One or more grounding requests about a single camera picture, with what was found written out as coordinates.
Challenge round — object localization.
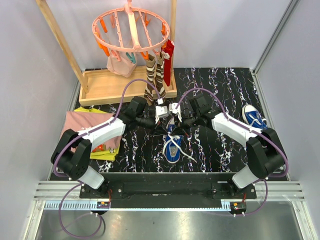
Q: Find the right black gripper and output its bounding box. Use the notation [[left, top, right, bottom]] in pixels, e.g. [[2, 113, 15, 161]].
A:
[[170, 111, 200, 137]]

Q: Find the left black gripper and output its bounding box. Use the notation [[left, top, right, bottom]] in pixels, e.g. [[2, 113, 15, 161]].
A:
[[136, 114, 169, 138]]

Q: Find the blue sneaker with white laces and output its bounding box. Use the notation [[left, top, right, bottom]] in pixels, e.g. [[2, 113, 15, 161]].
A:
[[162, 117, 197, 164]]

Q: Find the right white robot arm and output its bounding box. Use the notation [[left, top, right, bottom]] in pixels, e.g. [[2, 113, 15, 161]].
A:
[[173, 95, 289, 199]]

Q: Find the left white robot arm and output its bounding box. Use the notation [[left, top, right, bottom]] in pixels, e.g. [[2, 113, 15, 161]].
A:
[[51, 96, 161, 198]]

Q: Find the left brown striped sock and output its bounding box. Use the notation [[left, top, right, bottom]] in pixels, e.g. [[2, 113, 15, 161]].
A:
[[144, 54, 156, 106]]

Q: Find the brown striped sock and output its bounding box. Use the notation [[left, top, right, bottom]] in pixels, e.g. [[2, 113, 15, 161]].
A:
[[154, 51, 166, 101], [144, 54, 156, 106]]

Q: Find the right brown striped sock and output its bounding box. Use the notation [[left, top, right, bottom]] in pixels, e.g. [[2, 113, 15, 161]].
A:
[[154, 51, 166, 101]]

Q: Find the yellow folded t-shirt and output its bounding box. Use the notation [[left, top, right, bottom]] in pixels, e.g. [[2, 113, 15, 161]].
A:
[[74, 106, 121, 161]]

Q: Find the pink mesh laundry bag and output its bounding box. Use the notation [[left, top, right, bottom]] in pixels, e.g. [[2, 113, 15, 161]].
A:
[[106, 50, 137, 78]]

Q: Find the wooden drying rack stand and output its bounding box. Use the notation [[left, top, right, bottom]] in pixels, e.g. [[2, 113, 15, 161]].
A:
[[36, 0, 178, 107]]

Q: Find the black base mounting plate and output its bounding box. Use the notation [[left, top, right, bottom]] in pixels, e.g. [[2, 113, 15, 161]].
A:
[[79, 172, 257, 203]]

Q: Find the pink folded t-shirt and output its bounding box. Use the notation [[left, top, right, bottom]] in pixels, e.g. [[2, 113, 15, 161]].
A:
[[61, 107, 121, 156]]

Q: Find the red hanging sock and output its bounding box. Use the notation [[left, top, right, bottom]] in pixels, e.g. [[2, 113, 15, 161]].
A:
[[162, 39, 175, 87]]

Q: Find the pink round clip hanger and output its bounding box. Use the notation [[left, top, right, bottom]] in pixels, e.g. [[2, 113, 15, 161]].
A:
[[91, 0, 171, 64]]

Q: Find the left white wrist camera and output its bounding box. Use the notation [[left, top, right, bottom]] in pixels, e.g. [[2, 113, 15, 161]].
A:
[[155, 98, 169, 124]]

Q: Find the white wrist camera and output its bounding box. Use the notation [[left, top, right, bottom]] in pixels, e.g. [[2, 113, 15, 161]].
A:
[[168, 102, 182, 122], [155, 98, 169, 124]]

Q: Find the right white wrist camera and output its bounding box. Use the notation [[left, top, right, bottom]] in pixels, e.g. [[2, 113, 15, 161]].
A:
[[168, 102, 182, 122]]

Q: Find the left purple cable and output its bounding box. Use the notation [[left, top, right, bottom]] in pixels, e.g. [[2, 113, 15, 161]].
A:
[[52, 78, 165, 238]]

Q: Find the purple cable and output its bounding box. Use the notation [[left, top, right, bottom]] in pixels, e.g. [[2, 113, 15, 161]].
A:
[[174, 87, 290, 217], [52, 78, 165, 238]]

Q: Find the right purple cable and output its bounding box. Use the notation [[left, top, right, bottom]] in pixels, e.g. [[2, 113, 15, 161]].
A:
[[174, 87, 290, 217]]

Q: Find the aluminium slotted rail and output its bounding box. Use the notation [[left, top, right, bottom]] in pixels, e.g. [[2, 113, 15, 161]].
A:
[[44, 199, 231, 212]]

